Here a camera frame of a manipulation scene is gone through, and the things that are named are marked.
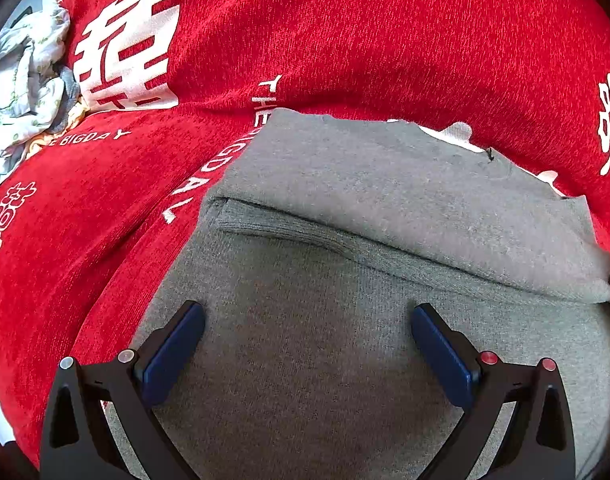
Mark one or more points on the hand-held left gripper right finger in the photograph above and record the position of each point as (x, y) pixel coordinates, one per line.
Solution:
(437, 350)

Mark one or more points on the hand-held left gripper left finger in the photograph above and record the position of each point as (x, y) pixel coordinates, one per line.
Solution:
(177, 345)

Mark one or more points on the grey knit garment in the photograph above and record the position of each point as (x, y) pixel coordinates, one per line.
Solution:
(310, 335)

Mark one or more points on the pile of light printed clothes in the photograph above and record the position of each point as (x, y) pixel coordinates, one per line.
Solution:
(20, 90)

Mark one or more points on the red printed blanket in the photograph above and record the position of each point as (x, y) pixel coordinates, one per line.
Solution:
(335, 35)

